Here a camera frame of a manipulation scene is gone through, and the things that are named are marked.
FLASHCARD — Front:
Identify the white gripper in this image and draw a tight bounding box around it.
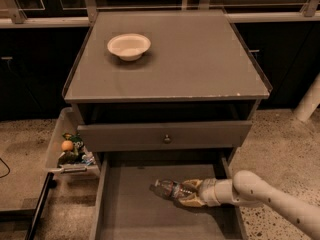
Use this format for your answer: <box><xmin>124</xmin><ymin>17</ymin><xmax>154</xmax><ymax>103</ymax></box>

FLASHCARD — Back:
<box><xmin>178</xmin><ymin>178</ymin><xmax>221</xmax><ymax>208</ymax></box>

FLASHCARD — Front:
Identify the clear plastic water bottle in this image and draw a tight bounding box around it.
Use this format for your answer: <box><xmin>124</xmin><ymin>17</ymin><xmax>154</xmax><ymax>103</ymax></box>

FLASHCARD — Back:
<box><xmin>151</xmin><ymin>179</ymin><xmax>194</xmax><ymax>200</ymax></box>

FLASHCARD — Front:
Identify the white robot base leg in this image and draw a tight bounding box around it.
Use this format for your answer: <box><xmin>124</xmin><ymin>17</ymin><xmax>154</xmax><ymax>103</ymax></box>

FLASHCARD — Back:
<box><xmin>294</xmin><ymin>73</ymin><xmax>320</xmax><ymax>122</ymax></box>

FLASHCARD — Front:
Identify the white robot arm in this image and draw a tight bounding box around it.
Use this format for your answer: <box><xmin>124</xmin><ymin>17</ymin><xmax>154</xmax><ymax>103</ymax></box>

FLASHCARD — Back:
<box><xmin>178</xmin><ymin>170</ymin><xmax>320</xmax><ymax>240</ymax></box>

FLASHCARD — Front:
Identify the round metal drawer knob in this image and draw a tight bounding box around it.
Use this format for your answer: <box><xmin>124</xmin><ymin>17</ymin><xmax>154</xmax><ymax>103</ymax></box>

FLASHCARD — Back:
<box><xmin>163</xmin><ymin>134</ymin><xmax>172</xmax><ymax>144</ymax></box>

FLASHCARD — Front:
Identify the grey top drawer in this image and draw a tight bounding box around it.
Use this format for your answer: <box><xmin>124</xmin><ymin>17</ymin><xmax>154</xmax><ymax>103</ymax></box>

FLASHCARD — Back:
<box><xmin>77</xmin><ymin>121</ymin><xmax>252</xmax><ymax>152</ymax></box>

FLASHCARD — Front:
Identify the grey open middle drawer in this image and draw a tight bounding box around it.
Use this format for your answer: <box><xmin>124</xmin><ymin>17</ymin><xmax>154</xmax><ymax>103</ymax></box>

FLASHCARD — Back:
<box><xmin>90</xmin><ymin>150</ymin><xmax>247</xmax><ymax>240</ymax></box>

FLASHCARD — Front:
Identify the grey wooden drawer cabinet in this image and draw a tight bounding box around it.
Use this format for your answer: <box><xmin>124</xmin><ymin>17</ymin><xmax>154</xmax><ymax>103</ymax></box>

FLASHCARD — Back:
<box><xmin>61</xmin><ymin>9</ymin><xmax>273</xmax><ymax>240</ymax></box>

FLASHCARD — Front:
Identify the green snack bag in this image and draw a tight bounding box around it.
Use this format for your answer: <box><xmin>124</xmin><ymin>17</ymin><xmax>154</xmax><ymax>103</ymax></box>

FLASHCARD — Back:
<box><xmin>58</xmin><ymin>133</ymin><xmax>85</xmax><ymax>165</ymax></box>

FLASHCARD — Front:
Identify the orange fruit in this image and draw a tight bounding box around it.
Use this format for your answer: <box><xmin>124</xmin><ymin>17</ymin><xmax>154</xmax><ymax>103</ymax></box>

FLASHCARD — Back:
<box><xmin>61</xmin><ymin>140</ymin><xmax>73</xmax><ymax>151</ymax></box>

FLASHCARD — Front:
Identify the black metal bar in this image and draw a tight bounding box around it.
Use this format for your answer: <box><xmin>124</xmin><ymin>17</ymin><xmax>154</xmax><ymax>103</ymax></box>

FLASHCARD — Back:
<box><xmin>25</xmin><ymin>172</ymin><xmax>54</xmax><ymax>240</ymax></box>

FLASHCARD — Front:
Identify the white paper bowl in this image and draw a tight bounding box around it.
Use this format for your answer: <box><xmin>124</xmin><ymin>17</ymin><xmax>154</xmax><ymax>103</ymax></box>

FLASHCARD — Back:
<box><xmin>107</xmin><ymin>33</ymin><xmax>151</xmax><ymax>61</ymax></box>

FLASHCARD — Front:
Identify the black floor cable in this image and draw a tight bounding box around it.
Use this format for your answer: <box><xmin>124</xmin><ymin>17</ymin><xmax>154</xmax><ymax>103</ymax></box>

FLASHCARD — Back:
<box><xmin>0</xmin><ymin>157</ymin><xmax>11</xmax><ymax>179</ymax></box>

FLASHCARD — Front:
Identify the metal railing frame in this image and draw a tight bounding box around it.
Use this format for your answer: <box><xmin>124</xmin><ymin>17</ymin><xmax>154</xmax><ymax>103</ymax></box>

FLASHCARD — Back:
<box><xmin>0</xmin><ymin>0</ymin><xmax>320</xmax><ymax>26</ymax></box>

